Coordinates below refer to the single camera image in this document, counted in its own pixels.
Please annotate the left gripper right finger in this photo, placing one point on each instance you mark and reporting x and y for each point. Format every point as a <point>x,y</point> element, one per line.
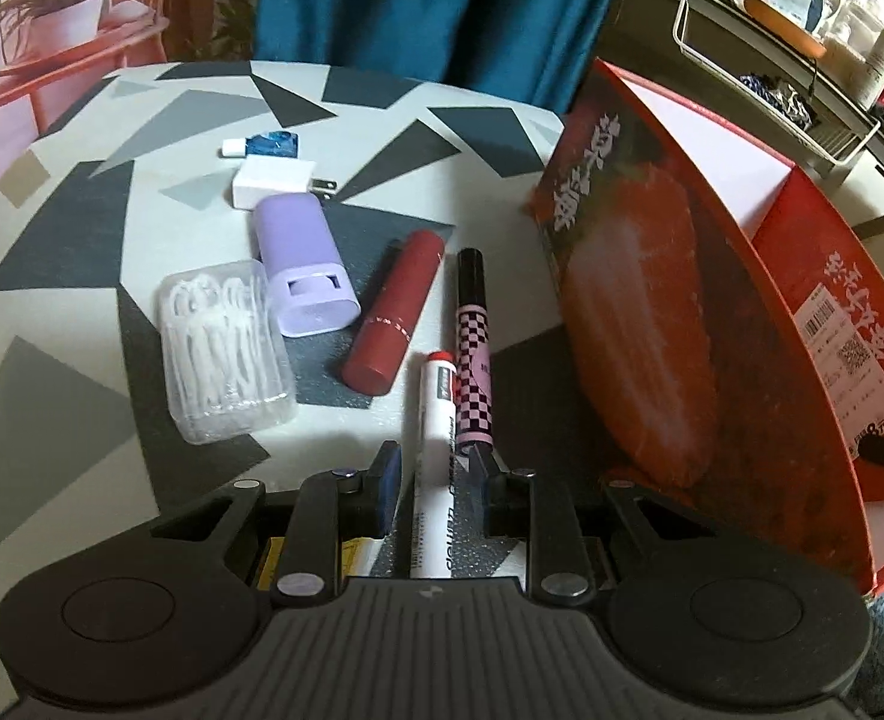
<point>538,511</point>

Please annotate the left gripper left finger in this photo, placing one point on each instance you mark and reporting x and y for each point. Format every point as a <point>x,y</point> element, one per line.
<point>330,508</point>

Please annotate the pink checkered black pen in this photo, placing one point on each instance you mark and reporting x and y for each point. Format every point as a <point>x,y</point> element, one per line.
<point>474,410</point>

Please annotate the red white marker pen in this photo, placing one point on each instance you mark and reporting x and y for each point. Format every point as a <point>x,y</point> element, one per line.
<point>433,499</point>

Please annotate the red lipstick tube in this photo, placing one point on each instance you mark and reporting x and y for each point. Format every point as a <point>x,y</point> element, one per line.
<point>384,338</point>

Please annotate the red strawberry cardboard box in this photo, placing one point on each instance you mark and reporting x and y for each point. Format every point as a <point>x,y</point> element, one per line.
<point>725,321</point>

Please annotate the purple plastic case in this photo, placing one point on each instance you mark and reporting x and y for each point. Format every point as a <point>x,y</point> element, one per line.
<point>309,287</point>

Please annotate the white power adapter plug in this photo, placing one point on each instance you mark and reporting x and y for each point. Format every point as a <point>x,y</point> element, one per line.
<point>260,177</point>

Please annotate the blue correction tape dispenser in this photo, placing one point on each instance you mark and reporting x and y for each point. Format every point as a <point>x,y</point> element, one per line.
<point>277,144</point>

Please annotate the geometric patterned table cover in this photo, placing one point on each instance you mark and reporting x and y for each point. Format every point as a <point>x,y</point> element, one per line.
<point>132,372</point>

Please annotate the white lotion bottle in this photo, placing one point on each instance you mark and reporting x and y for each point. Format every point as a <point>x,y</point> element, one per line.
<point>867,80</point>

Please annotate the cotton swab container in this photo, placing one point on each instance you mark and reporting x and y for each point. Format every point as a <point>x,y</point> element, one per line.
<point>839,58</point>

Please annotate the orange oval tray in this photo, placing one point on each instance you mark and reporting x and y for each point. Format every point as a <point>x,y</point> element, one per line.
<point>800,39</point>

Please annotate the cluttered white desk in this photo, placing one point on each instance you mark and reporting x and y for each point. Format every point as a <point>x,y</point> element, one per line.
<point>714,53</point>

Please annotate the blue curtain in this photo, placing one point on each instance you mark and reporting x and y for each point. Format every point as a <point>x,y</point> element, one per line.
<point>532,51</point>

